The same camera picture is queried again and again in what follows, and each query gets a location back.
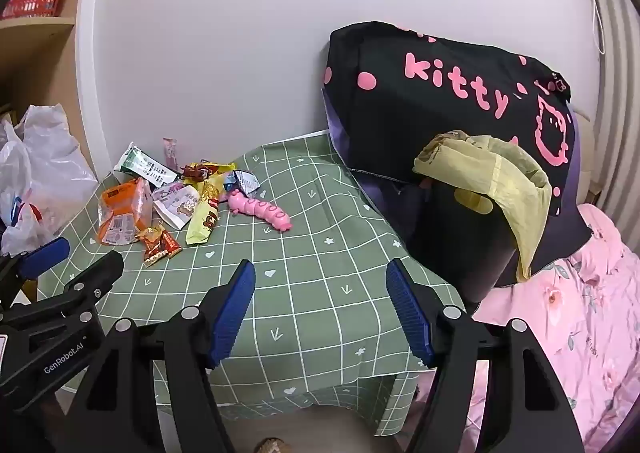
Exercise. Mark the wooden shelf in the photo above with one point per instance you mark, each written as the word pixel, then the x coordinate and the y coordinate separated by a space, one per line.
pixel 30 48

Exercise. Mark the white red printed bag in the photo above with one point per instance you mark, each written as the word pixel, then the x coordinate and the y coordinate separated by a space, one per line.
pixel 25 215

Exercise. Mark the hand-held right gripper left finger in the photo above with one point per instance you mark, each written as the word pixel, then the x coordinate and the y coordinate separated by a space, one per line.
pixel 232 313

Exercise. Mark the blue silver wrapper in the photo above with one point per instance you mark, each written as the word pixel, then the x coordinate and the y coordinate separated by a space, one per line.
pixel 242 181

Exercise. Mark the white pink snack packet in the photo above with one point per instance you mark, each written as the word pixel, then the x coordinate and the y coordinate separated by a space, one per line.
pixel 175 205

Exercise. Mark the brown knitted slipper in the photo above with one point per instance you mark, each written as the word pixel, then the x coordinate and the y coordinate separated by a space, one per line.
pixel 272 446

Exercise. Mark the window blind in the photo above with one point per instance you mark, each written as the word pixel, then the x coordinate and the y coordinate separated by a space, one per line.
pixel 617 83

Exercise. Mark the pink floral blanket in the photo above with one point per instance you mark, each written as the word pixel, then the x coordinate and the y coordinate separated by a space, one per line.
pixel 575 313

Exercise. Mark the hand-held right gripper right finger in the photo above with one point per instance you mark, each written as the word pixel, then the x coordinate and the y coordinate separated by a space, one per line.
pixel 410 308

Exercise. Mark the black pink-print pillow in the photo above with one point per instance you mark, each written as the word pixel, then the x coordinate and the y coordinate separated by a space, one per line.
pixel 425 123

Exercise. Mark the green checked tablecloth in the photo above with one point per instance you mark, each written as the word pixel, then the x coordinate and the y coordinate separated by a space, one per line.
pixel 310 243

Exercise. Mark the red gold candy wrapper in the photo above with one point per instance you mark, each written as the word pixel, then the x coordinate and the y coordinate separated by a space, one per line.
pixel 150 245
pixel 171 244

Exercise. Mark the white plastic bag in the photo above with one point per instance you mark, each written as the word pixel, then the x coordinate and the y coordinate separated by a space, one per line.
pixel 50 158

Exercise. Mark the white green snack packet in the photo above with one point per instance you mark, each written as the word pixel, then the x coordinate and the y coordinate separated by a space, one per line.
pixel 145 165

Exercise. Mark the small yellow wrapper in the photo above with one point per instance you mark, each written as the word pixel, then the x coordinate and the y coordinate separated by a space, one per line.
pixel 220 169

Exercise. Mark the orange snack packet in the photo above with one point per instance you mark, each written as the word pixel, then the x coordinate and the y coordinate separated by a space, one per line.
pixel 120 210

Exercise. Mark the pink caterpillar toy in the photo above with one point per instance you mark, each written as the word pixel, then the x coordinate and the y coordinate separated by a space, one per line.
pixel 260 210

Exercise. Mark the yellow bin liner bag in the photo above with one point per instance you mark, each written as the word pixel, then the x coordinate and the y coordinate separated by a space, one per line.
pixel 520 213

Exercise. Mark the long yellow snack packet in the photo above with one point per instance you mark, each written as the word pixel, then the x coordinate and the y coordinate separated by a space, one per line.
pixel 202 223

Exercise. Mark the dark red wrapper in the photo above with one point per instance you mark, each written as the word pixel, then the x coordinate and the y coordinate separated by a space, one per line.
pixel 194 172

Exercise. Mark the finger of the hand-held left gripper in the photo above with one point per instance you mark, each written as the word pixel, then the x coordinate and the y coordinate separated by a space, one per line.
pixel 47 253
pixel 95 280

